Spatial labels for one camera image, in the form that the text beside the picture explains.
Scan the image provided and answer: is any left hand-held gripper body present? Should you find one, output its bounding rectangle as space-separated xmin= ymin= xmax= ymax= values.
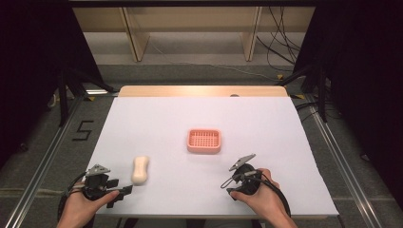
xmin=82 ymin=163 xmax=111 ymax=201

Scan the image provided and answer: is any aluminium floor rail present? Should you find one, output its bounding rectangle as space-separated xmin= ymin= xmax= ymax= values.
xmin=4 ymin=94 xmax=86 ymax=228
xmin=304 ymin=94 xmax=385 ymax=228

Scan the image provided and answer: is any bundle of black floor cables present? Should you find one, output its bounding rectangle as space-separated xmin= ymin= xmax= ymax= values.
xmin=255 ymin=6 xmax=302 ymax=73

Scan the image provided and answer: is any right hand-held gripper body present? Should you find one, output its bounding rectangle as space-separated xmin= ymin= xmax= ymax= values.
xmin=227 ymin=153 xmax=264 ymax=196

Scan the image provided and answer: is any person's right hand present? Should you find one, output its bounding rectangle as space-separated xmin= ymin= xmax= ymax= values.
xmin=229 ymin=167 xmax=292 ymax=223

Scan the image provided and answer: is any grey wire loop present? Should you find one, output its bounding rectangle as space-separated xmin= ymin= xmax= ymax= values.
xmin=220 ymin=176 xmax=236 ymax=190

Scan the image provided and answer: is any cream soap bar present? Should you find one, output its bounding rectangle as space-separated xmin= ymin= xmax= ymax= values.
xmin=130 ymin=155 xmax=150 ymax=185

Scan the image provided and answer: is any pink soap dish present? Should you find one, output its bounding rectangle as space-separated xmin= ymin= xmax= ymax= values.
xmin=186 ymin=127 xmax=222 ymax=155

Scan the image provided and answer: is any short silver metal bar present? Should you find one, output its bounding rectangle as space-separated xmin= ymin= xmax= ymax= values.
xmin=85 ymin=89 xmax=120 ymax=97

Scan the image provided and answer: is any black metal stand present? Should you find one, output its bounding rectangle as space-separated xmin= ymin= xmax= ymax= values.
xmin=56 ymin=66 xmax=116 ymax=128
xmin=275 ymin=62 xmax=330 ymax=124

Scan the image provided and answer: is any black curtain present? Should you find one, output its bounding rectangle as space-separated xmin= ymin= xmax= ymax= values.
xmin=0 ymin=0 xmax=106 ymax=169
xmin=293 ymin=0 xmax=403 ymax=210

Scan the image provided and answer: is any black tape floor numeral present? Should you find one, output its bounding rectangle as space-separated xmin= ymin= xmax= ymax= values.
xmin=71 ymin=120 xmax=95 ymax=143

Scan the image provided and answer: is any white paper table cover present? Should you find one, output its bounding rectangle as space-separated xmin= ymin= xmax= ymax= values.
xmin=83 ymin=96 xmax=339 ymax=219

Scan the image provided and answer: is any person's left hand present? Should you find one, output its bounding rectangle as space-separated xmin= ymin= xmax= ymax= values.
xmin=57 ymin=189 xmax=121 ymax=228

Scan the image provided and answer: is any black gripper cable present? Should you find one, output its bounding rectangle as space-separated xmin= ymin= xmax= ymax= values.
xmin=57 ymin=171 xmax=88 ymax=220
xmin=246 ymin=172 xmax=292 ymax=219

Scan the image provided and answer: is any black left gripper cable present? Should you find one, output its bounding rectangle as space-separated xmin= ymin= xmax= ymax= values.
xmin=57 ymin=171 xmax=88 ymax=220

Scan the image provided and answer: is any light wooden shelf unit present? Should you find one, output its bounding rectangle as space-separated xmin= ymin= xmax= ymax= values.
xmin=72 ymin=6 xmax=317 ymax=63

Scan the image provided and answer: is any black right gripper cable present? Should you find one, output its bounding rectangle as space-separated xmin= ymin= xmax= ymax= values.
xmin=246 ymin=172 xmax=292 ymax=219

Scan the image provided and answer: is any black cable by stand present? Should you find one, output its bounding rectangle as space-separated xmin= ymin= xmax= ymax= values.
xmin=294 ymin=100 xmax=321 ymax=124

